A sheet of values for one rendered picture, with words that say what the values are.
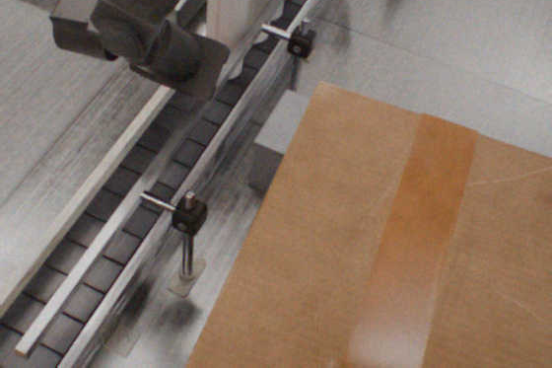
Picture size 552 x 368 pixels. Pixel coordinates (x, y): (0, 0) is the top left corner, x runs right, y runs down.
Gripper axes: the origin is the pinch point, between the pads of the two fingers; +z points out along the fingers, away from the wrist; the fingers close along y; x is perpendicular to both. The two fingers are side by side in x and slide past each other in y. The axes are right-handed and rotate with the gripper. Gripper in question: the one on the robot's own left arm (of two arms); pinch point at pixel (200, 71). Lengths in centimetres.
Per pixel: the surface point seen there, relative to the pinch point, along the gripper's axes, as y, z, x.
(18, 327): 1.7, -18.6, 31.7
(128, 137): 3.2, -6.0, 10.6
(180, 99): 2.4, 3.8, 4.0
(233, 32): -1.8, 0.7, -6.1
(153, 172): -3.8, -13.4, 12.4
